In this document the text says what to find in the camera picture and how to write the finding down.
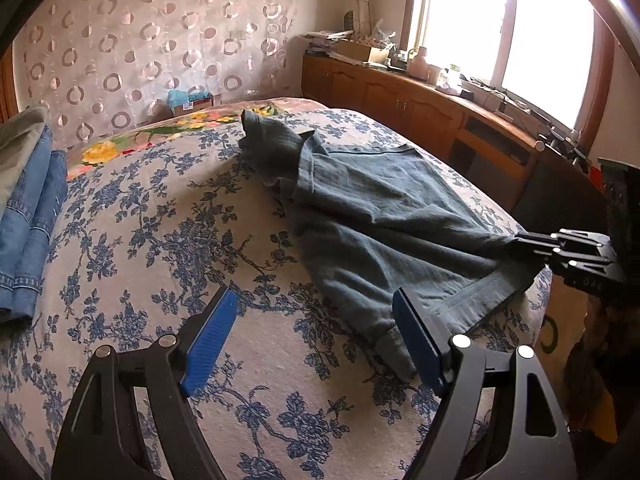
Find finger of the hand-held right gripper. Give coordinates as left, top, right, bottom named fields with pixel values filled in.
left=509, top=245, right=627, bottom=289
left=515, top=229, right=609, bottom=254

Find clear plastic bag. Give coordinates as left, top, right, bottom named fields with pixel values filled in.
left=434, top=64, right=469, bottom=95

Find folded blue jeans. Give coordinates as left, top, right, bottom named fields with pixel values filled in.
left=0, top=124, right=69, bottom=323

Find pile of papers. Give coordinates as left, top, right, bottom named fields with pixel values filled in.
left=302, top=30, right=357, bottom=57

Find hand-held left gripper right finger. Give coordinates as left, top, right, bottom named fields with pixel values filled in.
left=391, top=287, right=581, bottom=480

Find bed with floral sheet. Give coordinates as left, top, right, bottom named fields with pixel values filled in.
left=0, top=107, right=553, bottom=480

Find circle-patterned curtain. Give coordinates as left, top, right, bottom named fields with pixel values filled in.
left=12, top=0, right=304, bottom=151

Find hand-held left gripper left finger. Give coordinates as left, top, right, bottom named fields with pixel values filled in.
left=50, top=285, right=241, bottom=480

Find folded grey-green pants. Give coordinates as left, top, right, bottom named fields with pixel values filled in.
left=0, top=105, right=51, bottom=211

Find cardboard box with blue packets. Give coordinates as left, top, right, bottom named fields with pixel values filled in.
left=165, top=87, right=224, bottom=117

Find cardboard box green print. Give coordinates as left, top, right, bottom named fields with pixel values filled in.
left=536, top=269, right=592, bottom=377

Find colourful floral blanket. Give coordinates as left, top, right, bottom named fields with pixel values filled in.
left=65, top=97, right=326, bottom=182

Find wooden cabinet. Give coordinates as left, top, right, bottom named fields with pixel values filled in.
left=301, top=52, right=607, bottom=242

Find window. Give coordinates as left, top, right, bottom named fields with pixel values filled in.
left=404, top=0, right=617, bottom=137

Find open cardboard box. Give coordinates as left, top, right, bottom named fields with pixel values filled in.
left=332, top=37, right=389, bottom=64

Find wooden headboard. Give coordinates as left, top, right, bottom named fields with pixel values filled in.
left=0, top=44, right=24, bottom=122

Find grey-blue pants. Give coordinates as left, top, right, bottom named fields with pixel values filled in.
left=239, top=109, right=547, bottom=379

